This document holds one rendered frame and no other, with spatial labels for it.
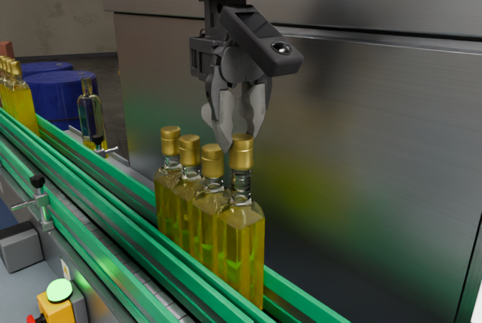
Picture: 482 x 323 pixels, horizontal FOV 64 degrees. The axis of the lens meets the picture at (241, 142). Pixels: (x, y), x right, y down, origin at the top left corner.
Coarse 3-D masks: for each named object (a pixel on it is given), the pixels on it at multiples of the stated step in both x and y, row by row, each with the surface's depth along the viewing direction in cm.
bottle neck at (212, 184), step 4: (204, 180) 60; (208, 180) 59; (212, 180) 59; (216, 180) 59; (220, 180) 60; (204, 184) 61; (208, 184) 59; (212, 184) 59; (216, 184) 59; (220, 184) 60; (204, 188) 60; (208, 188) 60; (212, 188) 59; (216, 188) 60; (220, 188) 60
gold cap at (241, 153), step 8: (232, 136) 54; (240, 136) 54; (248, 136) 54; (232, 144) 53; (240, 144) 52; (248, 144) 53; (232, 152) 53; (240, 152) 53; (248, 152) 53; (232, 160) 54; (240, 160) 53; (248, 160) 53; (232, 168) 54; (240, 168) 53; (248, 168) 54
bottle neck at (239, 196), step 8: (232, 176) 55; (240, 176) 54; (248, 176) 55; (232, 184) 55; (240, 184) 55; (248, 184) 55; (232, 192) 56; (240, 192) 55; (248, 192) 56; (232, 200) 56; (240, 200) 56; (248, 200) 56
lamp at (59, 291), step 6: (54, 282) 75; (60, 282) 75; (66, 282) 76; (48, 288) 74; (54, 288) 74; (60, 288) 74; (66, 288) 75; (48, 294) 74; (54, 294) 73; (60, 294) 74; (66, 294) 74; (48, 300) 74; (54, 300) 74; (60, 300) 74; (66, 300) 75
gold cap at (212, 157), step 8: (208, 144) 59; (216, 144) 59; (208, 152) 57; (216, 152) 57; (208, 160) 58; (216, 160) 58; (208, 168) 58; (216, 168) 58; (224, 168) 60; (208, 176) 58; (216, 176) 58
